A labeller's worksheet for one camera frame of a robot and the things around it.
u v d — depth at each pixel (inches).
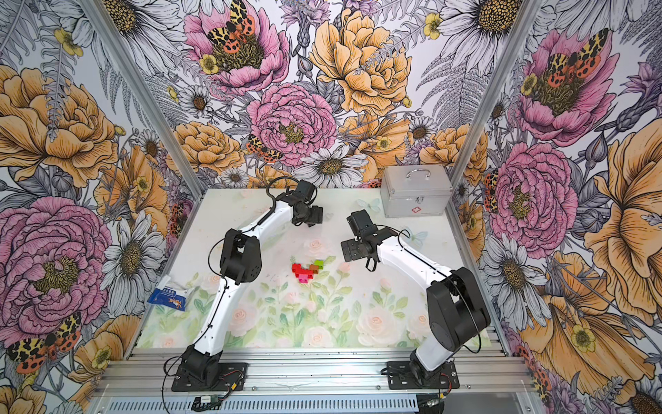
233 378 28.9
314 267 37.8
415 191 40.5
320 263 38.1
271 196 33.2
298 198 33.6
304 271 37.2
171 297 34.0
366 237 26.4
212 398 27.6
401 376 28.7
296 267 37.9
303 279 36.1
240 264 26.3
